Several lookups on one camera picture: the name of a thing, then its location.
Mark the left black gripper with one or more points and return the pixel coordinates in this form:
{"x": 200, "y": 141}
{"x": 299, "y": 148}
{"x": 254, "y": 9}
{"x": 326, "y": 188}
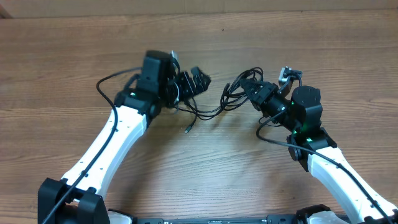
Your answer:
{"x": 188, "y": 89}

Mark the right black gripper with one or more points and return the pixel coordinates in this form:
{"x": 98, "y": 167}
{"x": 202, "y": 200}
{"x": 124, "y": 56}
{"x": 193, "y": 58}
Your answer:
{"x": 266, "y": 88}

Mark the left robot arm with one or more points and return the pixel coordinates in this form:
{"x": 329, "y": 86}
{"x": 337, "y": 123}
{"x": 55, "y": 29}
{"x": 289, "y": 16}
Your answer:
{"x": 78, "y": 197}

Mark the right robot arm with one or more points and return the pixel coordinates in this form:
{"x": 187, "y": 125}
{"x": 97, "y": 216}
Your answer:
{"x": 311, "y": 146}

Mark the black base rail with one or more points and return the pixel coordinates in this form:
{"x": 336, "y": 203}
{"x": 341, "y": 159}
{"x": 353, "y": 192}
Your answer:
{"x": 302, "y": 216}

